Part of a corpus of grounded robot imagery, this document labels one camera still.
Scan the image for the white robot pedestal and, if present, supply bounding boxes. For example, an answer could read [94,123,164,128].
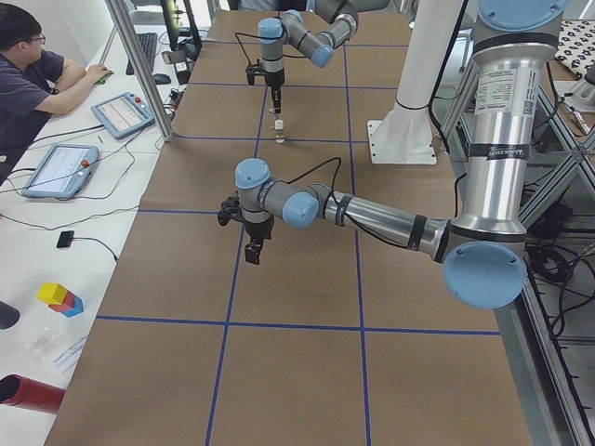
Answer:
[368,0,466,165]

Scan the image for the seated person dark shirt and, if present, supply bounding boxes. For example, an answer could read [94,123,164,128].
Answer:
[1,3,111,177]

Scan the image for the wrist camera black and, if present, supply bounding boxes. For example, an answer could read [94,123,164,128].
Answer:
[218,194,244,227]
[245,63,264,85]

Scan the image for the small black box device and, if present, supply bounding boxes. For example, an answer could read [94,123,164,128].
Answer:
[56,230,74,249]

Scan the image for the near blue teach pendant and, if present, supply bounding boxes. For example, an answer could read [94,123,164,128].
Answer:
[21,144,99,199]

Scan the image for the black keyboard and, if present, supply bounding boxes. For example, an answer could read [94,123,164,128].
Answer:
[137,33,158,73]

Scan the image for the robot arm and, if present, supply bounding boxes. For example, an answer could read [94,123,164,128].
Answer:
[233,1,566,308]
[245,1,359,116]

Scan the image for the aluminium frame rack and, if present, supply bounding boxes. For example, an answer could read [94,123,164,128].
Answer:
[441,18,595,446]

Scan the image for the stacked coloured blocks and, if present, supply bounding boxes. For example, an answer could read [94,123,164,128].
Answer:
[37,282,84,318]

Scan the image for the far blue teach pendant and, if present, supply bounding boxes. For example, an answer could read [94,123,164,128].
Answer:
[90,92,154,139]

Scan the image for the black computer mouse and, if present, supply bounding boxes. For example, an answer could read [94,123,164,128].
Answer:
[152,73,171,85]

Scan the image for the aluminium frame post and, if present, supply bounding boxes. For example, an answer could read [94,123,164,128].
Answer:
[105,0,174,141]

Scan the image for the blue teach pendant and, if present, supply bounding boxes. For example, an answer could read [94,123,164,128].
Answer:
[90,92,154,139]
[21,144,99,199]

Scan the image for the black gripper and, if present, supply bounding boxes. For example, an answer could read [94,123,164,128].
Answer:
[266,72,284,114]
[245,217,274,265]

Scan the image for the red cylinder tube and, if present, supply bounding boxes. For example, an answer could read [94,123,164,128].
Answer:
[1,374,66,414]

